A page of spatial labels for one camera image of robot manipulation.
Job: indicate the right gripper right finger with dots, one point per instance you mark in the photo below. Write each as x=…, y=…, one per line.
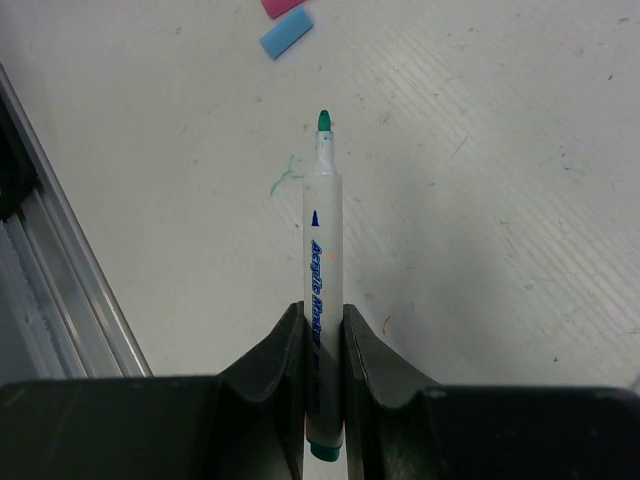
x=401, y=424

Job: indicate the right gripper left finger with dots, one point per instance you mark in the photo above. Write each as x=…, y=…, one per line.
x=243, y=423

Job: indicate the teal cap marker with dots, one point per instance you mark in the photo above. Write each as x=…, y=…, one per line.
x=323, y=295

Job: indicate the blue marker cap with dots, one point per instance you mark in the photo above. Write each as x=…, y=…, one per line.
x=286, y=33

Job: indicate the pink marker cap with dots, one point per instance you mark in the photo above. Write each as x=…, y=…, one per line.
x=276, y=8

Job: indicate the aluminium rail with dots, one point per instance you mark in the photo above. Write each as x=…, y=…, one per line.
x=59, y=316

